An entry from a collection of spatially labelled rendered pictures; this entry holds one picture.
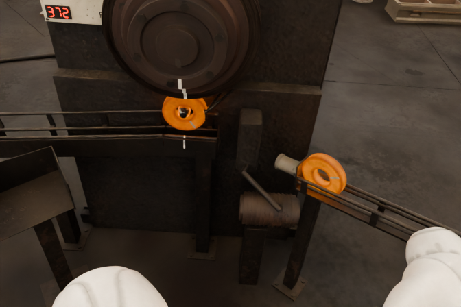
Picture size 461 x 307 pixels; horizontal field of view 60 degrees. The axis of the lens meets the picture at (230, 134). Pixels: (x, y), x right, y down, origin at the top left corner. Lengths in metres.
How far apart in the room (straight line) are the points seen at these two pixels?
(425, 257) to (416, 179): 1.86
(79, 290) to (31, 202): 1.03
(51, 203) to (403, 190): 1.85
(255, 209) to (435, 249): 0.83
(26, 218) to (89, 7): 0.70
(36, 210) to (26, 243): 0.73
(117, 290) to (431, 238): 0.52
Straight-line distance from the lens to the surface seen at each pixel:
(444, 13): 4.79
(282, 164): 1.41
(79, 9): 1.43
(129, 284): 0.47
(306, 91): 1.45
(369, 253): 2.13
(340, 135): 2.72
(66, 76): 1.54
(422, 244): 0.77
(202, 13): 1.09
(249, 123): 1.38
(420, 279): 0.71
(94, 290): 0.47
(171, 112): 1.39
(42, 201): 1.47
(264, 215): 1.49
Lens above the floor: 1.65
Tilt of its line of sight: 40 degrees down
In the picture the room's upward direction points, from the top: 4 degrees clockwise
